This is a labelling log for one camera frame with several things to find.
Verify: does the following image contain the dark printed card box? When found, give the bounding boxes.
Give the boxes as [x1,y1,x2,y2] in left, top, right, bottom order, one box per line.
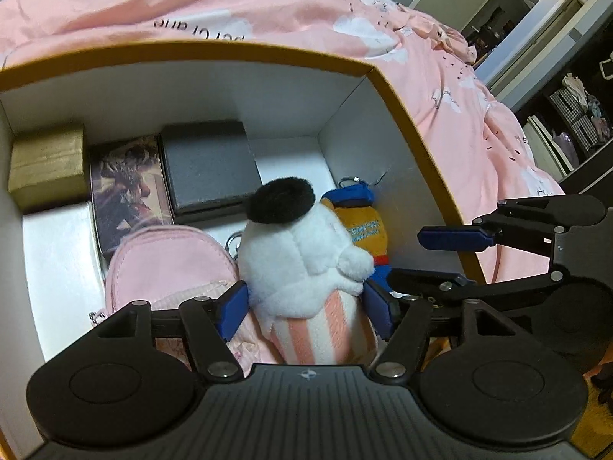
[87,135,174,257]

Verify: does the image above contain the silver box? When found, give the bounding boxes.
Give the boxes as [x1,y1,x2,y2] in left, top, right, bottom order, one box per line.
[21,200,109,366]

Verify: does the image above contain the yellow blue plush keychain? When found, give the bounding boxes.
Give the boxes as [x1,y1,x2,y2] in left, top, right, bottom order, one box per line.
[320,177,399,294]

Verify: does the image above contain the checkered storage box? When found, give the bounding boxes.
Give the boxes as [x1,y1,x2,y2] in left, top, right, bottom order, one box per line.
[548,87,605,150]

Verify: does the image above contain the pink mini backpack pouch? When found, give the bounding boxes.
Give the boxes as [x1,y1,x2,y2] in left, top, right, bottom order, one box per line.
[89,224,284,380]

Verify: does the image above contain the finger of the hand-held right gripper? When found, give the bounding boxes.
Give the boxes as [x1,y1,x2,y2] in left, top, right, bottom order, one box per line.
[385,268,568,308]
[418,195,606,253]

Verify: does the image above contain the gold box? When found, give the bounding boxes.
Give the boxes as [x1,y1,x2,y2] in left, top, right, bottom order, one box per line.
[8,122,90,215]

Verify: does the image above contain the upright white books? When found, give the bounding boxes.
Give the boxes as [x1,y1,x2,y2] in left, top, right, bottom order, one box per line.
[523,114,575,179]

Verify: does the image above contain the dark bookshelf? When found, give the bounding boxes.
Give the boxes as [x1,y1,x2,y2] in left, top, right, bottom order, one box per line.
[516,41,613,195]

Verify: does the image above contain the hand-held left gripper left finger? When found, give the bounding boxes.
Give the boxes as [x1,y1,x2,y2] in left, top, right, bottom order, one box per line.
[90,281,251,380]

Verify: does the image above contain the white plush toy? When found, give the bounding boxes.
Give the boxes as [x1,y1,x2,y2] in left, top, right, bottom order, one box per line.
[238,177,380,366]

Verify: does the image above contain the orange cardboard box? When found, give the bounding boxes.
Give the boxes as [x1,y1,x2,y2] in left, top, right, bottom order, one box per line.
[0,41,492,460]

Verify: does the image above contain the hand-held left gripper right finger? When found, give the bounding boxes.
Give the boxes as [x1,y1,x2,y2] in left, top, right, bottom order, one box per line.
[363,280,528,380]

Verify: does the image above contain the pink printed blanket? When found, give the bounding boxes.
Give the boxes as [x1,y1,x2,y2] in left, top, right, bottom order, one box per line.
[0,0,567,289]

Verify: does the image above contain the dark grey box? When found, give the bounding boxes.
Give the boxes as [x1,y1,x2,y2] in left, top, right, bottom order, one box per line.
[159,120,263,217]

